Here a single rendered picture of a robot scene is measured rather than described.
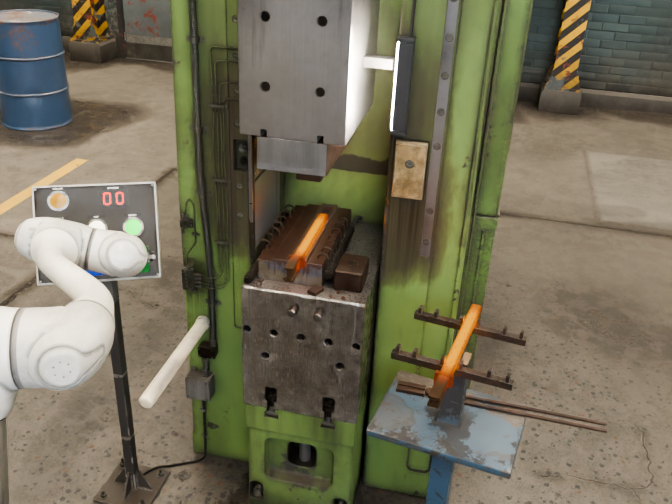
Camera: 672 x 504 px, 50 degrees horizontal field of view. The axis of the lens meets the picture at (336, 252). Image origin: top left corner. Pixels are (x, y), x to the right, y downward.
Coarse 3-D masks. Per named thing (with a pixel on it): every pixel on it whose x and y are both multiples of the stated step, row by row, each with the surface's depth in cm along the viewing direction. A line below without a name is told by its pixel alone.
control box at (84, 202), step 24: (48, 192) 203; (72, 192) 204; (96, 192) 205; (144, 192) 208; (48, 216) 202; (72, 216) 204; (96, 216) 205; (120, 216) 206; (144, 216) 208; (144, 240) 207
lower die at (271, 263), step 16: (304, 208) 250; (320, 208) 246; (336, 208) 247; (288, 224) 238; (304, 224) 236; (272, 240) 227; (288, 240) 225; (320, 240) 226; (336, 240) 228; (272, 256) 218; (288, 256) 216; (320, 256) 217; (272, 272) 217; (304, 272) 214; (320, 272) 213
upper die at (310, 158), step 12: (264, 144) 199; (276, 144) 198; (288, 144) 197; (300, 144) 196; (312, 144) 195; (324, 144) 195; (264, 156) 200; (276, 156) 199; (288, 156) 199; (300, 156) 198; (312, 156) 197; (324, 156) 196; (336, 156) 209; (264, 168) 202; (276, 168) 201; (288, 168) 200; (300, 168) 199; (312, 168) 199; (324, 168) 198
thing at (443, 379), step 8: (472, 304) 206; (472, 312) 202; (480, 312) 206; (464, 320) 198; (472, 320) 199; (464, 328) 195; (472, 328) 197; (464, 336) 192; (456, 344) 188; (464, 344) 188; (456, 352) 185; (448, 360) 182; (456, 360) 182; (448, 368) 179; (440, 376) 175; (448, 376) 175; (440, 384) 172; (448, 384) 176; (432, 392) 169; (440, 392) 170; (432, 400) 168; (440, 400) 171
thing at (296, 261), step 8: (320, 216) 238; (320, 224) 233; (312, 232) 227; (304, 240) 222; (312, 240) 222; (304, 248) 217; (296, 256) 210; (304, 256) 211; (288, 264) 206; (296, 264) 207; (304, 264) 212; (288, 272) 204; (296, 272) 210; (288, 280) 205
